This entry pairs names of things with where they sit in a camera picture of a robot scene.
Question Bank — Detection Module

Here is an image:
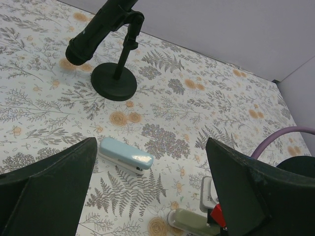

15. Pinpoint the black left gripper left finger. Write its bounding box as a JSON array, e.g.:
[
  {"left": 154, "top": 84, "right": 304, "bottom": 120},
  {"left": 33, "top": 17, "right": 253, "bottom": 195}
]
[{"left": 0, "top": 137, "right": 97, "bottom": 236}]

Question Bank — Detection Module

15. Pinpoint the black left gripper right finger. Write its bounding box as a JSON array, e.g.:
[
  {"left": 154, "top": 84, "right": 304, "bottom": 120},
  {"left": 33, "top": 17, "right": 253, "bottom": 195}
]
[{"left": 206, "top": 138, "right": 315, "bottom": 236}]

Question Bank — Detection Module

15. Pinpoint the beige green stapler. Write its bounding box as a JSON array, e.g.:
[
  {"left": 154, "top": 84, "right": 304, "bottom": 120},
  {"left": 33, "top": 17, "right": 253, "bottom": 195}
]
[{"left": 167, "top": 208, "right": 220, "bottom": 236}]

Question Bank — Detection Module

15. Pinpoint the black microphone desk stand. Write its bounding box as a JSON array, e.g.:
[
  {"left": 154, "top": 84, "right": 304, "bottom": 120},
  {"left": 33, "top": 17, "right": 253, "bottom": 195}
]
[{"left": 91, "top": 11, "right": 145, "bottom": 101}]

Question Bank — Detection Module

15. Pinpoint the black microphone orange tip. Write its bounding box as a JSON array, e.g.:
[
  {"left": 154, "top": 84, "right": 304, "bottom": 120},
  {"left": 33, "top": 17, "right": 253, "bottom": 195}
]
[{"left": 65, "top": 0, "right": 137, "bottom": 65}]

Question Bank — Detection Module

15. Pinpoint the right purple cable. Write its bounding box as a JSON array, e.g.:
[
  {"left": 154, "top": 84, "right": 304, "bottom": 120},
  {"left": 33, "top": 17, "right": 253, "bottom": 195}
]
[{"left": 251, "top": 126, "right": 315, "bottom": 158}]

